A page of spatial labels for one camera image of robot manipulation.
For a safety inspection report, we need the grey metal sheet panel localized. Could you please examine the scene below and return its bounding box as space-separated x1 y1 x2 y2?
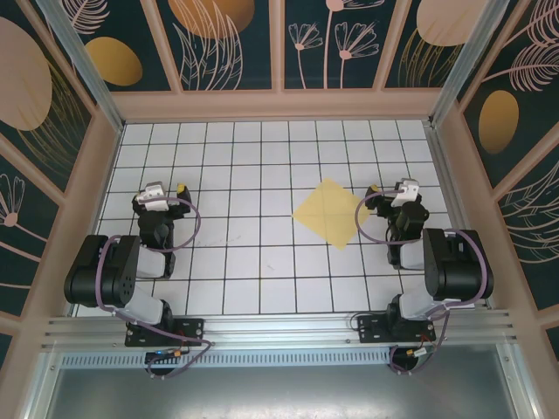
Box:
25 344 538 419

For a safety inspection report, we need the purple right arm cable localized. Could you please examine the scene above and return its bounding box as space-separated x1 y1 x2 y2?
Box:
354 186 494 376

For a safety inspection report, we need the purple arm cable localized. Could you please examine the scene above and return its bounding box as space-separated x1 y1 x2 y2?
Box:
354 186 494 376
96 196 216 381

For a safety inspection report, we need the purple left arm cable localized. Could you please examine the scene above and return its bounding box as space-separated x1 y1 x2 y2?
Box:
96 196 216 381

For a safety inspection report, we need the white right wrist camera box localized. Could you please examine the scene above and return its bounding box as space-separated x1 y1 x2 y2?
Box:
390 177 420 209

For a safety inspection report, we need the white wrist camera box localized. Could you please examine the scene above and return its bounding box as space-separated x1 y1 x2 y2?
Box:
134 182 170 211
390 177 420 209

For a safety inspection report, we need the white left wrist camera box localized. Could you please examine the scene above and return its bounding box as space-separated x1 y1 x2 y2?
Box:
134 182 170 211

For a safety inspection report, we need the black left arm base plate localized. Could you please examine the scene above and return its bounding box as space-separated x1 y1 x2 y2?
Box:
124 317 206 349

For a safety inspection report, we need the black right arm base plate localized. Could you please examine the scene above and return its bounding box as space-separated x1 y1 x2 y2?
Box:
356 313 438 346

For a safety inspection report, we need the aluminium frame post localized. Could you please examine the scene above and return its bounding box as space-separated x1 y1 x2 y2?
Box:
429 0 523 128
34 0 128 134

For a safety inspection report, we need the aluminium mounting rail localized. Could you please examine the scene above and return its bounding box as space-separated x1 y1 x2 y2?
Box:
41 308 519 350

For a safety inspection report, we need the slotted grey cable duct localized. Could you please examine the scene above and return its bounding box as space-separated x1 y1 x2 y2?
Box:
59 347 438 368

